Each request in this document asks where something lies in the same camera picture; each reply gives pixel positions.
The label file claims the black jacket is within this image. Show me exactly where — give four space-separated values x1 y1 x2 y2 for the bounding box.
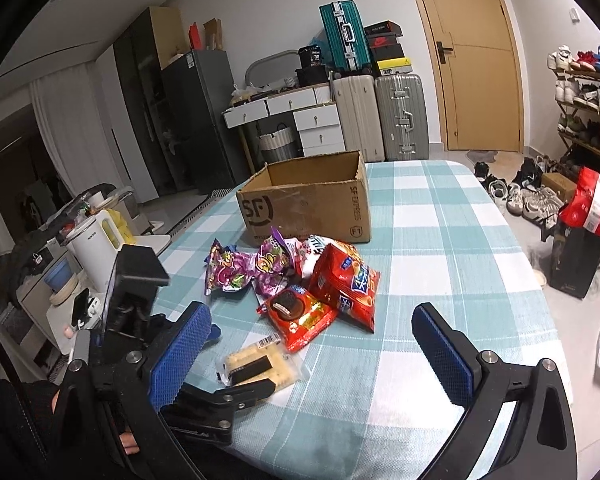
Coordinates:
0 232 71 311

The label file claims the small cardboard box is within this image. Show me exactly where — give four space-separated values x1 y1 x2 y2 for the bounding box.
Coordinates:
541 172 578 203

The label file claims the yellow container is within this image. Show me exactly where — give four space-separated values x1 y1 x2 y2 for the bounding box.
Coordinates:
105 209 137 246

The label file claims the red black shoe box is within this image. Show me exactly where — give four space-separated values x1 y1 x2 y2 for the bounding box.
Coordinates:
367 34 398 61

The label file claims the beige suitcase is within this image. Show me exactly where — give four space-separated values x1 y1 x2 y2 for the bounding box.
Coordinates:
331 74 386 163

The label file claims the black yellow shoe box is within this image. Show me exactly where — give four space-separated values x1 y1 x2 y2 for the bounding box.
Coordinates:
374 56 413 77

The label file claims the clear sandwich biscuit packet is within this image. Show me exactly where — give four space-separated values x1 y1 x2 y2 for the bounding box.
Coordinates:
215 337 302 392

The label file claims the black case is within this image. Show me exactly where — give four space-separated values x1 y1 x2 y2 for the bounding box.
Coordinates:
295 66 331 87

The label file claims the black refrigerator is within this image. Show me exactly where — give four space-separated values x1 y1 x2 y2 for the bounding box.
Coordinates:
161 50 241 193

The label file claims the striped laundry basket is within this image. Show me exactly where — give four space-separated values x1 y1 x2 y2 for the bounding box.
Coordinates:
257 125 301 163

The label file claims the white teal snack packet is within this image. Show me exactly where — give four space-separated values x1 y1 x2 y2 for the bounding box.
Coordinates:
292 234 331 278

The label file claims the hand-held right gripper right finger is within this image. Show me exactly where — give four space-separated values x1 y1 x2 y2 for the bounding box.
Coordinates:
412 302 578 480

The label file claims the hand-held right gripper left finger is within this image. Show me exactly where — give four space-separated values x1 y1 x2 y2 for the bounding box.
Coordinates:
55 301 216 480

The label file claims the brown paper bag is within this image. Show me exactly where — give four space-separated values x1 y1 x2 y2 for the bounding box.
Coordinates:
203 18 224 51

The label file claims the teal checkered tablecloth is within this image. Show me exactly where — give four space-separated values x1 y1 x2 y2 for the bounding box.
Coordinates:
152 160 576 480

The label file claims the teal suitcase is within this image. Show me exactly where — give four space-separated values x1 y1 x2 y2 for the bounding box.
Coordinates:
319 0 373 72

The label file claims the large red snack bag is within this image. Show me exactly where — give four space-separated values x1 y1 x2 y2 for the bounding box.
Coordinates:
307 241 382 333

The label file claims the white side cabinet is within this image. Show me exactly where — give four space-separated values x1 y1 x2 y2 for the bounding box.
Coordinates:
17 234 173 361

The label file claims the red cookie packet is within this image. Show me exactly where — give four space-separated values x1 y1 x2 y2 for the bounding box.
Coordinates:
256 285 340 353

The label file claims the pile of scattered shoes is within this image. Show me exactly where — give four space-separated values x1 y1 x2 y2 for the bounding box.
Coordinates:
472 155 573 221

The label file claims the blue bowl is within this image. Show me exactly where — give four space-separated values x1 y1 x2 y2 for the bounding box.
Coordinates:
44 260 76 293

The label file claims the wooden door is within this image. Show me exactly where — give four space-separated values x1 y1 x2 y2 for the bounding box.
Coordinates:
402 0 526 153

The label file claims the purple candy packet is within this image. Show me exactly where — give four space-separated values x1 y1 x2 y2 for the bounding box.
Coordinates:
203 239 258 297
252 227 303 306

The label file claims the wooden shoe rack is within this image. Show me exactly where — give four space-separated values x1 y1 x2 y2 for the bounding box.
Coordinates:
547 45 600 166

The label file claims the tape roll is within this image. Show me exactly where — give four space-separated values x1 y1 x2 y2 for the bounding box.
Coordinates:
49 280 81 306

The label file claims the white curtain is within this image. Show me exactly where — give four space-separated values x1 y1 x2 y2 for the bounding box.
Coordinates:
29 62 131 196

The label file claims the dark wardrobe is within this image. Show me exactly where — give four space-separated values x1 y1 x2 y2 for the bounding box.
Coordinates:
112 7 186 201

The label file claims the white electric kettle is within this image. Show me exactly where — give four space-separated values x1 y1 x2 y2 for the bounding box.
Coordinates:
66 210 126 293

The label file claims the black round bag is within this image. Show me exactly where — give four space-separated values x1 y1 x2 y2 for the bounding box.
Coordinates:
298 46 327 68

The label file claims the row of racked sneakers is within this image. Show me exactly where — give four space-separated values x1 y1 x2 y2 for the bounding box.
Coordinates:
547 45 600 161

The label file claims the person's left hand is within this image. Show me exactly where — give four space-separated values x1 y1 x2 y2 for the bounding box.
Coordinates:
117 431 141 456

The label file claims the black paper bag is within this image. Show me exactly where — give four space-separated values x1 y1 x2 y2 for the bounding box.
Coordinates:
547 220 600 301

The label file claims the smartphone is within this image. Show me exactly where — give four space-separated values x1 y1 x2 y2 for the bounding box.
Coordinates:
71 290 90 328

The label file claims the grey oval mirror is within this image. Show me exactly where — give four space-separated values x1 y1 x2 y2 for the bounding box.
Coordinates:
244 51 306 92

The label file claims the silver suitcase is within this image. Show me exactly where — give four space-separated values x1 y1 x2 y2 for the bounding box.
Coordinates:
374 73 431 162

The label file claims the white drawer dresser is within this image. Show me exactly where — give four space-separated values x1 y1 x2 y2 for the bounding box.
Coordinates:
222 84 347 158

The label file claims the red shopping bag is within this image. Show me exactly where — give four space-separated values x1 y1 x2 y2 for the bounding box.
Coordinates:
559 166 600 238

